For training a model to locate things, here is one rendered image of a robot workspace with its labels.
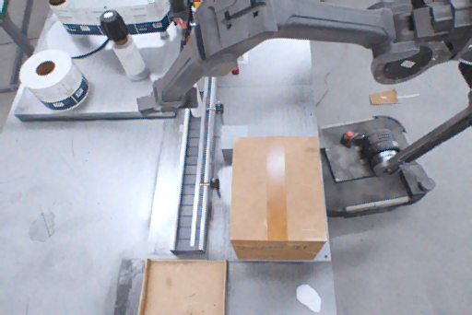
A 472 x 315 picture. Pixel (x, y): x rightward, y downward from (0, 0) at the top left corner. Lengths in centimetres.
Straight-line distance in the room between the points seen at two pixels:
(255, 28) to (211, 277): 84
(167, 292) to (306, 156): 62
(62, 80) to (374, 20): 112
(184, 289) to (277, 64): 98
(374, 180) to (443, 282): 63
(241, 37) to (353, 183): 149
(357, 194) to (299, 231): 106
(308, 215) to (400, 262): 128
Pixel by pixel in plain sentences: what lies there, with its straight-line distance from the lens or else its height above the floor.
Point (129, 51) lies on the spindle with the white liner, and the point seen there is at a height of 104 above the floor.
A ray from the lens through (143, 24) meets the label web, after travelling 159.
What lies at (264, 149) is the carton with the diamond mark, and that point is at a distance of 94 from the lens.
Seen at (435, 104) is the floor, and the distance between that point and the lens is 264.
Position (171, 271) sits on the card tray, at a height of 83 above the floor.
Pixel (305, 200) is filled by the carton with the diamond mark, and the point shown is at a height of 112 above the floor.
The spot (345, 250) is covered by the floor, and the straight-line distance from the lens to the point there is 203.
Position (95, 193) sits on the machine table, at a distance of 135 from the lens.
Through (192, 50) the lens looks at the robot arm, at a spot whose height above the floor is 153.
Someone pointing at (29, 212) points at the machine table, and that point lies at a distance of 146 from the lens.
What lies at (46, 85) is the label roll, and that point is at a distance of 145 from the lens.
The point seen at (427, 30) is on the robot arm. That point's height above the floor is 146.
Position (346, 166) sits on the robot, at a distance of 191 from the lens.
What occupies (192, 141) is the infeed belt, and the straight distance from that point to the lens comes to 126.
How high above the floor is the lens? 194
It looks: 63 degrees down
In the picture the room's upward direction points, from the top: 10 degrees counter-clockwise
